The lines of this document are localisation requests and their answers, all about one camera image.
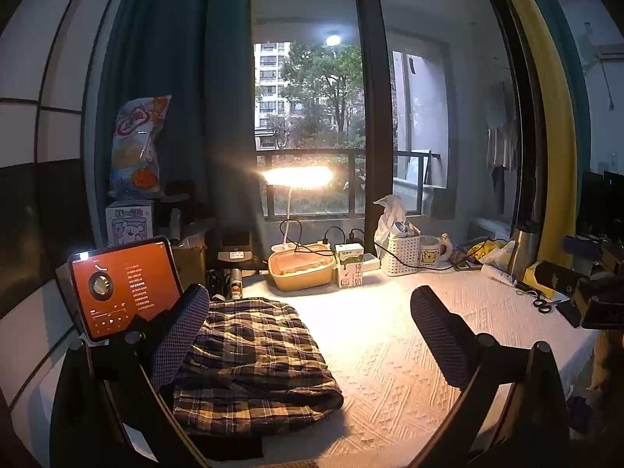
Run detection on tablet with orange screen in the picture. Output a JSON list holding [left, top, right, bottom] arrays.
[[67, 236, 185, 344]]

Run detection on blue curtain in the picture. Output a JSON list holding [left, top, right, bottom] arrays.
[[95, 0, 257, 274]]

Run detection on plaid pants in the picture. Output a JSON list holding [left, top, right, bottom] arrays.
[[173, 297, 345, 438]]

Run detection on dark device with label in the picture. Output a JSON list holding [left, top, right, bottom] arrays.
[[217, 228, 255, 264]]

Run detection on white textured tablecloth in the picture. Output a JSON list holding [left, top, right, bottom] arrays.
[[209, 263, 601, 468]]

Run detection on cardboard box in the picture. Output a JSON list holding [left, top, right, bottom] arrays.
[[170, 231, 215, 293]]

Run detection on hanging clothes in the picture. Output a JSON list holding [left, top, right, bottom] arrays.
[[485, 83, 520, 215]]

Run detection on green white milk carton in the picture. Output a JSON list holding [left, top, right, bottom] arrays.
[[334, 243, 365, 289]]

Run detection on coiled black cable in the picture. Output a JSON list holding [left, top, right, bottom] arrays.
[[207, 268, 230, 299]]

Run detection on yellow lidded container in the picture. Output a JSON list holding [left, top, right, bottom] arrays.
[[267, 245, 337, 291]]

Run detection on white plastic bag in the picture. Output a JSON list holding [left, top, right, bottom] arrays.
[[480, 241, 518, 284]]

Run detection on black monitor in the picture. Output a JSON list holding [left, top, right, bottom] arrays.
[[580, 170, 624, 241]]

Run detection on white desk lamp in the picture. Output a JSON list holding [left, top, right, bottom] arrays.
[[261, 166, 338, 254]]

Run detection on black charging cable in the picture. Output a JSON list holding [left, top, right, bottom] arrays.
[[279, 219, 366, 255]]

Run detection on yellow plastic bag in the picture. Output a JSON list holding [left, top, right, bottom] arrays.
[[467, 239, 508, 260]]

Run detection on white box bear print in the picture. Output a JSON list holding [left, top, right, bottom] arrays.
[[106, 198, 155, 247]]

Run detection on white mug yellow bear print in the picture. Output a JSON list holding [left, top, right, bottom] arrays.
[[419, 235, 447, 268]]

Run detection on colourful snack bag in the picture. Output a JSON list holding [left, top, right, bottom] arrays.
[[108, 95, 172, 200]]

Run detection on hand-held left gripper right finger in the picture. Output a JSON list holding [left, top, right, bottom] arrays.
[[409, 285, 572, 468]]

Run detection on steel thermos bottle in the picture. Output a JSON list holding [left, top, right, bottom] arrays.
[[507, 222, 540, 280]]

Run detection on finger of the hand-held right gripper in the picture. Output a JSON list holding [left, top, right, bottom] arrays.
[[563, 235, 605, 257], [535, 261, 588, 299]]

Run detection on yellow padded pole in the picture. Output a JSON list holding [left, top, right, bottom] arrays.
[[487, 0, 579, 274]]

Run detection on person's right forearm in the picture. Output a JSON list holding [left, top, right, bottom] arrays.
[[591, 330, 624, 403]]

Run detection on black scissors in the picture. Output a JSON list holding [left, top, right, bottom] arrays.
[[517, 285, 561, 314]]

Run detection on white perforated basket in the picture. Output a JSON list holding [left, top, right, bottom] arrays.
[[379, 231, 422, 277]]

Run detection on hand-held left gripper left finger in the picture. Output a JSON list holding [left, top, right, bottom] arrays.
[[49, 283, 211, 468]]

